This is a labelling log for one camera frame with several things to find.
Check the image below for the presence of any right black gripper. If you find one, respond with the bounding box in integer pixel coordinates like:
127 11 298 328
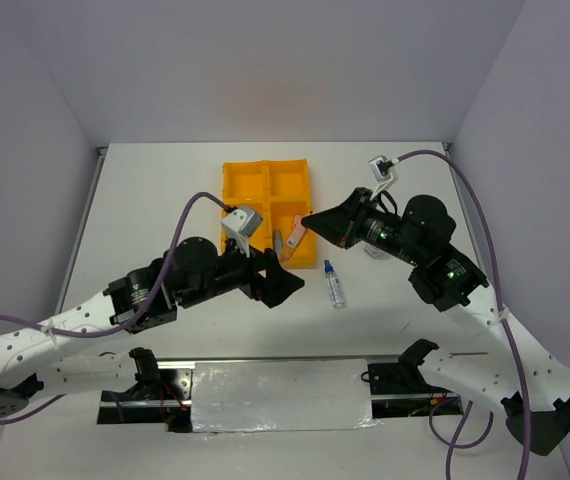
301 186 422 265

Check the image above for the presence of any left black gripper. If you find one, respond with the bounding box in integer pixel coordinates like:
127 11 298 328
179 231 304 308

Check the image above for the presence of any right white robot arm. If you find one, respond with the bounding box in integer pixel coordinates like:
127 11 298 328
302 187 570 456

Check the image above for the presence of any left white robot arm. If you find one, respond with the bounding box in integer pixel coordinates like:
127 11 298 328
0 237 305 425

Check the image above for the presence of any small clear round container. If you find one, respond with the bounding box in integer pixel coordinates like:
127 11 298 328
364 244 390 260

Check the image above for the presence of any small spray bottle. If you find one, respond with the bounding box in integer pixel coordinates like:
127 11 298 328
324 260 346 309

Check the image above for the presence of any yellow four-compartment tray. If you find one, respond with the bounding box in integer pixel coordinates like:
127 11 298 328
222 159 313 251

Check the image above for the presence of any silver foil sheet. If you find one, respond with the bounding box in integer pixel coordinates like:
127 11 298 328
191 359 376 433

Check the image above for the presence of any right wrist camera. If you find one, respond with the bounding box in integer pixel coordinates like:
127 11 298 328
368 155 400 201

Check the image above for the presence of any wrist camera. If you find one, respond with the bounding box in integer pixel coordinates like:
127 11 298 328
368 155 400 201
221 205 263 257

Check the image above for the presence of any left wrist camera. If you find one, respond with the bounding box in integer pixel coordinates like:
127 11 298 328
221 205 263 257

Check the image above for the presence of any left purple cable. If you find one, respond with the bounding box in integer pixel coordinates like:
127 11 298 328
0 192 231 426

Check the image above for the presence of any purple cable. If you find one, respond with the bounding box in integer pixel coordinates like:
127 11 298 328
0 192 231 426
389 149 531 480

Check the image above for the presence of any metal base rail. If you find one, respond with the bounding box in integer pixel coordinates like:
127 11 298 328
97 357 462 434

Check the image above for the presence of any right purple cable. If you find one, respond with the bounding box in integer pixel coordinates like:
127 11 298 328
389 149 531 480

